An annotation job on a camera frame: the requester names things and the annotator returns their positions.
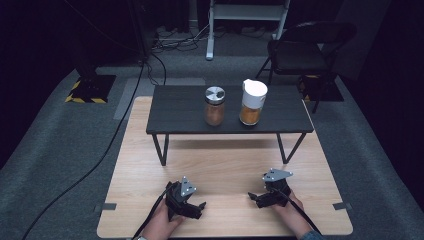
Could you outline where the black stand pole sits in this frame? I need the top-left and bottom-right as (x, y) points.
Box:
(126, 0), (158, 63)

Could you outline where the black raised shelf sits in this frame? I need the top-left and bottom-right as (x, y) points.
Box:
(145, 84), (315, 167)

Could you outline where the bundle of floor cables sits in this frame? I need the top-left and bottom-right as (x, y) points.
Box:
(151, 24), (211, 53)

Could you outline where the person's left hand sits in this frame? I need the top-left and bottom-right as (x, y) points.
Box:
(141, 200), (185, 240)

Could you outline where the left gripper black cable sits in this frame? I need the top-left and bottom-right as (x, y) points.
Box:
(131, 183), (176, 240)

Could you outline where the black base with hazard tape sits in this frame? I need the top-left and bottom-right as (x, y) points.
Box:
(64, 74), (117, 104)

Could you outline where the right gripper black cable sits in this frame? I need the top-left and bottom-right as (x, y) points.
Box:
(270, 187), (323, 235)

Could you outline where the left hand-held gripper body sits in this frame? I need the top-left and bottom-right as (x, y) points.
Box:
(165, 175), (198, 222)

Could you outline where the black folding chair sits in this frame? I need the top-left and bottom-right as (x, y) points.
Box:
(255, 21), (358, 114)

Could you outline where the glass spice jar white lid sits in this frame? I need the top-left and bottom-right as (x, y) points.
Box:
(238, 78), (269, 127)

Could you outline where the long black floor cable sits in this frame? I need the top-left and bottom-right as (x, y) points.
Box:
(21, 61), (147, 240)

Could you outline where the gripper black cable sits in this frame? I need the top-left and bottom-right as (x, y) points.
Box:
(270, 187), (323, 235)
(131, 183), (176, 240)

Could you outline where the person's right hand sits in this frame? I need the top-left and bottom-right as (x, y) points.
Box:
(271, 192), (313, 239)

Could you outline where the glass spice jar silver lid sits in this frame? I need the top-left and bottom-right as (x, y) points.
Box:
(203, 85), (227, 127)

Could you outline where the white metal stand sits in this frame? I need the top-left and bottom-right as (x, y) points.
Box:
(205, 0), (291, 61)

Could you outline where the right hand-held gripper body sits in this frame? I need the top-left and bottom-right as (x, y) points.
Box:
(261, 167), (295, 203)

